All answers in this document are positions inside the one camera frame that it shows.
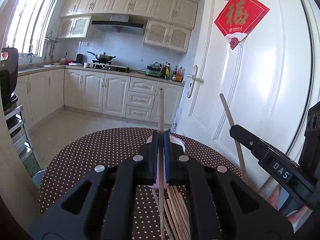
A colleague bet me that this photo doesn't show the lower kitchen cabinets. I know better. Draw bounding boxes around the lower kitchen cabinets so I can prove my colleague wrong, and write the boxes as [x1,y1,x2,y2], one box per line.
[15,65,184,127]

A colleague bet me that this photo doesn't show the kitchen cabinets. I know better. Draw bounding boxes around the kitchen cabinets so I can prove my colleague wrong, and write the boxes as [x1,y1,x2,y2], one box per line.
[15,65,184,127]
[57,0,198,53]

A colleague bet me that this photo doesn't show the upper kitchen cabinets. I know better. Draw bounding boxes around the upper kitchen cabinets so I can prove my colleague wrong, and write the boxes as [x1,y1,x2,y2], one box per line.
[57,0,198,53]

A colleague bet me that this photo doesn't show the kitchen window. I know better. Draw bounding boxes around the kitchen window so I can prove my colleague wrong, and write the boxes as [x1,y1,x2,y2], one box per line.
[5,0,55,57]

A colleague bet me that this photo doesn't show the person right hand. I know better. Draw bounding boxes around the person right hand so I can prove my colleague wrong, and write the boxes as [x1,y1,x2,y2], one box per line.
[266,184,313,224]

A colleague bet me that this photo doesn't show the brown polka dot tablecloth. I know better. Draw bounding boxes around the brown polka dot tablecloth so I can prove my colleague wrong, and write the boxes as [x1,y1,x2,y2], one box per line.
[37,127,251,240]

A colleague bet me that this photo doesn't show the white door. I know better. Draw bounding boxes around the white door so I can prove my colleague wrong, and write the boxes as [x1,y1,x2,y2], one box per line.
[177,0,319,165]

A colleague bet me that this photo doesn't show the pink cylindrical cup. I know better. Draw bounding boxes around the pink cylindrical cup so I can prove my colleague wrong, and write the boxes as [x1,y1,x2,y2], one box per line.
[146,132,187,189]

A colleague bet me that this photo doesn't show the blue stool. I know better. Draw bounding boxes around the blue stool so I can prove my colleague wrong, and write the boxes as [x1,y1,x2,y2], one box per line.
[33,170,46,189]

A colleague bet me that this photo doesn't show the orange oil bottle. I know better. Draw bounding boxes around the orange oil bottle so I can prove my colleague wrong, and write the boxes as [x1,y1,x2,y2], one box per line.
[176,67,184,82]

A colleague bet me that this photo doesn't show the dark sauce bottle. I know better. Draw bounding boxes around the dark sauce bottle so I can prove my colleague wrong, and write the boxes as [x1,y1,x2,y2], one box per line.
[171,66,178,81]

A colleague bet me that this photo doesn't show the green yellow bottle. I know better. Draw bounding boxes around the green yellow bottle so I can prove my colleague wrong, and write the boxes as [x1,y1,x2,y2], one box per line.
[164,63,171,80]

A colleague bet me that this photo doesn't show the green electric cooker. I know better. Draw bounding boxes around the green electric cooker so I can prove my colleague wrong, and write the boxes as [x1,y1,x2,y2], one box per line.
[145,62,162,77]

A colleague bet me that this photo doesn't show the red fu door decoration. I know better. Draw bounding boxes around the red fu door decoration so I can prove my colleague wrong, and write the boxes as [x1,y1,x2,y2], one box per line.
[215,0,270,50]

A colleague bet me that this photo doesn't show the metal storage rack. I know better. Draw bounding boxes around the metal storage rack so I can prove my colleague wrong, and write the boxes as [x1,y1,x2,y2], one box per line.
[4,105,34,163]

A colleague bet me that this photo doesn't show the gas stove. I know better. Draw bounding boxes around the gas stove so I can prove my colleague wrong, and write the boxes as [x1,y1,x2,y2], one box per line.
[84,62,130,73]

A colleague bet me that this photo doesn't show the black wok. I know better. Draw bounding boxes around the black wok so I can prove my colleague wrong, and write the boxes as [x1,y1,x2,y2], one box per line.
[87,51,116,63]

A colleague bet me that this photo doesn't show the black kettle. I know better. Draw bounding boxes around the black kettle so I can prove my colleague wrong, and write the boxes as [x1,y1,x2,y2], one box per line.
[76,54,84,64]

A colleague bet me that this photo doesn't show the black range hood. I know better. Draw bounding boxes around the black range hood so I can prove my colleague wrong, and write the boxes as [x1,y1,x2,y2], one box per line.
[91,16,146,35]

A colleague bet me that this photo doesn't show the black appliance on rack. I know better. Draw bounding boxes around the black appliance on rack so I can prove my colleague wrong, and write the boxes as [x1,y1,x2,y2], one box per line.
[1,47,18,112]

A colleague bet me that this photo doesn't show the sink faucet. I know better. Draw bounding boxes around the sink faucet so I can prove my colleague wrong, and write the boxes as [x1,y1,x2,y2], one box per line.
[20,44,33,69]

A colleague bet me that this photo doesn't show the silver door handle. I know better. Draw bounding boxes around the silver door handle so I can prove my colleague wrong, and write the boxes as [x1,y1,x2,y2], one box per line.
[187,64,204,99]

